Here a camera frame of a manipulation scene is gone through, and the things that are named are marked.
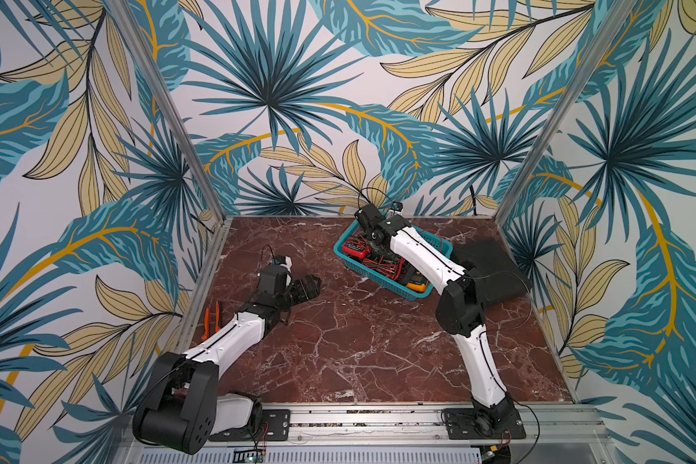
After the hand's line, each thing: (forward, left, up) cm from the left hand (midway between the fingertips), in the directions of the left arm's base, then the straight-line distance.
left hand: (310, 287), depth 88 cm
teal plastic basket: (+1, -27, -1) cm, 27 cm away
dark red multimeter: (+14, -14, +2) cm, 20 cm away
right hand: (+17, -25, +4) cm, 31 cm away
